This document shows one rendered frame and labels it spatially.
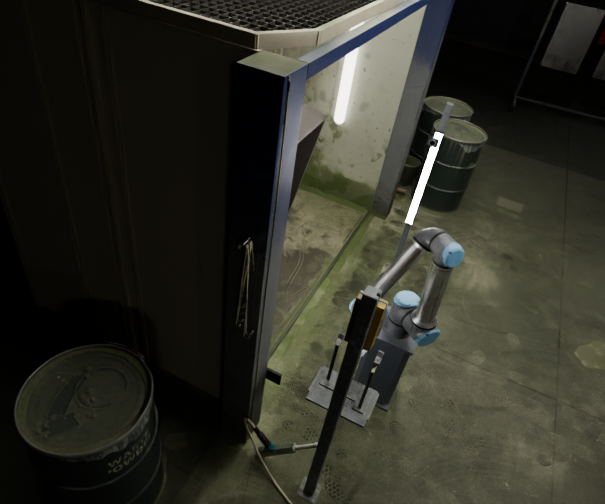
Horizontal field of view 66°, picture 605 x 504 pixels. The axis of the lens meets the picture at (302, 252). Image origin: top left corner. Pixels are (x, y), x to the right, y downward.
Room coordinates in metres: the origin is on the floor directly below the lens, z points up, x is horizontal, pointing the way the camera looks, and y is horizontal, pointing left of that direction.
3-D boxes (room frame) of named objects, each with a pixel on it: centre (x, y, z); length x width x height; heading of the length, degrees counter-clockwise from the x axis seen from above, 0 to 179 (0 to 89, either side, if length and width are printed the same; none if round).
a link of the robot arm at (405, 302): (2.06, -0.67, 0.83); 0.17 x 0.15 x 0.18; 30
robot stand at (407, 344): (2.07, -0.67, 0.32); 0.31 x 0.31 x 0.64; 70
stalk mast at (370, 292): (1.26, -0.28, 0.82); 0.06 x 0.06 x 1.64; 70
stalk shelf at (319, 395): (1.40, -0.32, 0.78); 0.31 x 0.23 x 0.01; 70
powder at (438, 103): (5.42, -1.38, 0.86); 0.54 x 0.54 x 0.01
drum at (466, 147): (4.77, -1.42, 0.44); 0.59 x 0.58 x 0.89; 175
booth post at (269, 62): (1.59, 0.20, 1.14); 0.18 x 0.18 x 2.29; 70
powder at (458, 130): (4.77, -1.42, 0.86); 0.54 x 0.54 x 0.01
